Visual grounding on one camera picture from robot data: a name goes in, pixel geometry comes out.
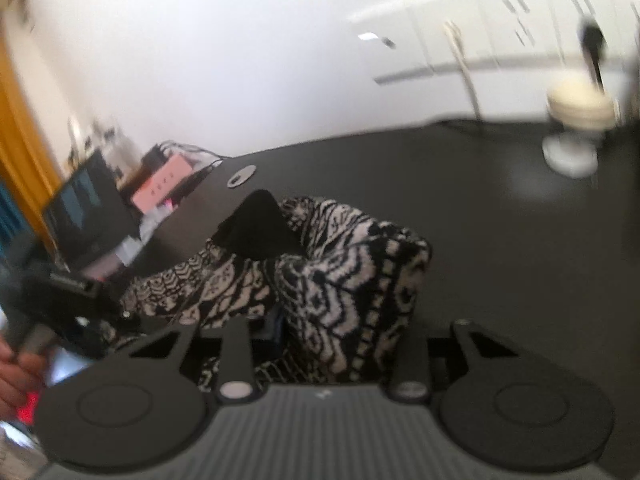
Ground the black power plug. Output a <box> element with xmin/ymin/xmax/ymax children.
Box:
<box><xmin>580</xmin><ymin>19</ymin><xmax>608</xmax><ymax>91</ymax></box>

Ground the silver round desk grommet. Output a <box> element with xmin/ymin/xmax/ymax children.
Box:
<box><xmin>227</xmin><ymin>165</ymin><xmax>257</xmax><ymax>189</ymax></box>

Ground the white wall socket panel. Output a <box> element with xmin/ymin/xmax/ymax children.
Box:
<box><xmin>347</xmin><ymin>0</ymin><xmax>640</xmax><ymax>86</ymax></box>

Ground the pink cardboard box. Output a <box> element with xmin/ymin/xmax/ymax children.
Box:
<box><xmin>131</xmin><ymin>154</ymin><xmax>193</xmax><ymax>213</ymax></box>

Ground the white cable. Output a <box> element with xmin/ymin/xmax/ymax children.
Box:
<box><xmin>444</xmin><ymin>20</ymin><xmax>483</xmax><ymax>121</ymax></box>

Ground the black white patterned sweater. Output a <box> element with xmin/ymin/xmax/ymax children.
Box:
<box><xmin>119</xmin><ymin>189</ymin><xmax>432</xmax><ymax>393</ymax></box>

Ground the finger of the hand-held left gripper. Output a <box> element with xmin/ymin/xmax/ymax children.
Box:
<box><xmin>82</xmin><ymin>285</ymin><xmax>151</xmax><ymax>351</ymax></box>

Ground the person's left hand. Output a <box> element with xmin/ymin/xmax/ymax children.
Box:
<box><xmin>0</xmin><ymin>347</ymin><xmax>48</xmax><ymax>418</ymax></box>

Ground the black laptop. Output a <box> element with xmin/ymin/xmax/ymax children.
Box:
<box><xmin>41</xmin><ymin>149</ymin><xmax>146</xmax><ymax>271</ymax></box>

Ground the cream tape roll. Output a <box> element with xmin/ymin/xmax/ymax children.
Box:
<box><xmin>546</xmin><ymin>82</ymin><xmax>616</xmax><ymax>131</ymax></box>

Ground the orange curtain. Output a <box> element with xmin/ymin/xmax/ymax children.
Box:
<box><xmin>0</xmin><ymin>25</ymin><xmax>63</xmax><ymax>256</ymax></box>

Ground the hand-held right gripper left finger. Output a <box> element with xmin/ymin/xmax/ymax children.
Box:
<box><xmin>129</xmin><ymin>307</ymin><xmax>287</xmax><ymax>403</ymax></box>

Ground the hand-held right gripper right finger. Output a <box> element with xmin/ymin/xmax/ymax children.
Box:
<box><xmin>387</xmin><ymin>319</ymin><xmax>523</xmax><ymax>403</ymax></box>

